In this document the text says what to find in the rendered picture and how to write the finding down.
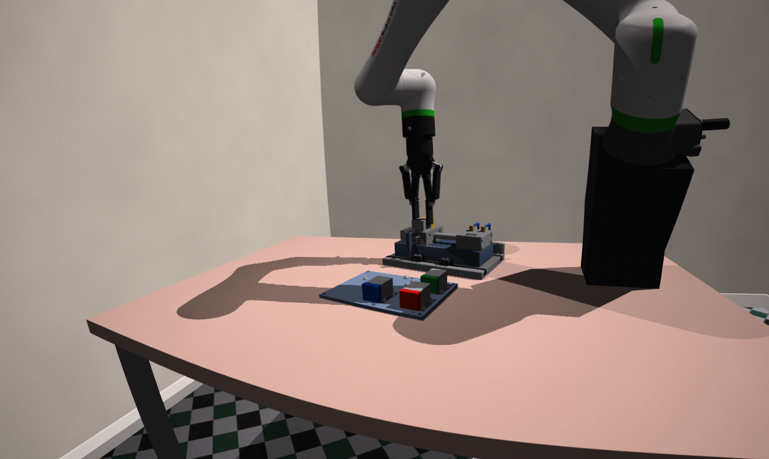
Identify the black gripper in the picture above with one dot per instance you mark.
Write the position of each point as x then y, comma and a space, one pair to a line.
420, 161

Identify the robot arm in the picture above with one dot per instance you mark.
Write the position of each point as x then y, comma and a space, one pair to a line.
653, 53

